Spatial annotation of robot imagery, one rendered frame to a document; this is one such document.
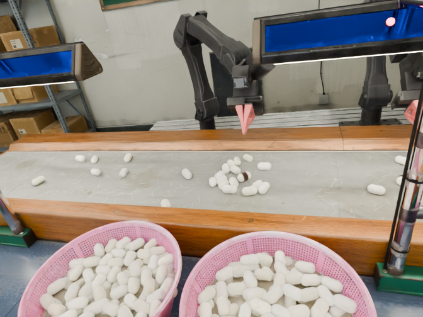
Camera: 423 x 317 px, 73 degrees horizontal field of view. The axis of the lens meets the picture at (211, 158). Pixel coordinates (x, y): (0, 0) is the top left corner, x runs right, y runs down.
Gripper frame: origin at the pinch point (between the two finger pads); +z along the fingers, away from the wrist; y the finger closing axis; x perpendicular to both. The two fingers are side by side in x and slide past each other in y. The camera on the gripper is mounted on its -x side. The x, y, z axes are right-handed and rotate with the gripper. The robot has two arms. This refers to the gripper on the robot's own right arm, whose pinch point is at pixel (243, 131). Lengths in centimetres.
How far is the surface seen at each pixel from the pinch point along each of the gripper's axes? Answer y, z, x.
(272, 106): -9, -105, 169
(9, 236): -54, 34, -15
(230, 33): -41, -147, 115
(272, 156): 7.5, 5.4, 5.5
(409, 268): 32.4, 32.7, -14.1
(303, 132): 16.1, -4.0, 10.2
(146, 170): -28.1, 11.9, -0.1
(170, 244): -8.9, 32.7, -19.3
